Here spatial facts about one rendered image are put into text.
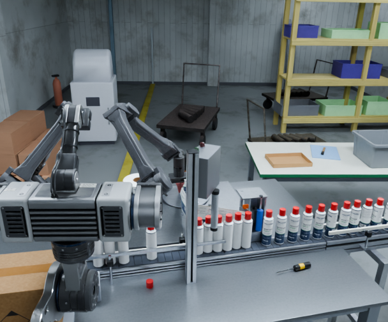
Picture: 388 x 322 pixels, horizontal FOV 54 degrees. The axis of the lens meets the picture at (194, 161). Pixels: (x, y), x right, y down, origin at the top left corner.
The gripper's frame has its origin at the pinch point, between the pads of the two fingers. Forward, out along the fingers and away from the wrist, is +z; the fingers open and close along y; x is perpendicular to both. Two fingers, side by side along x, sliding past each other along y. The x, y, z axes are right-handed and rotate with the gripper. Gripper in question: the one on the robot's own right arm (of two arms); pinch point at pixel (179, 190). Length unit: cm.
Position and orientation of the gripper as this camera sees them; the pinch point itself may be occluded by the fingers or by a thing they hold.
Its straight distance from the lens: 201.4
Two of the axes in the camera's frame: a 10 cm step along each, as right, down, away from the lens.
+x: 2.3, 4.0, -8.9
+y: -9.7, 0.9, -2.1
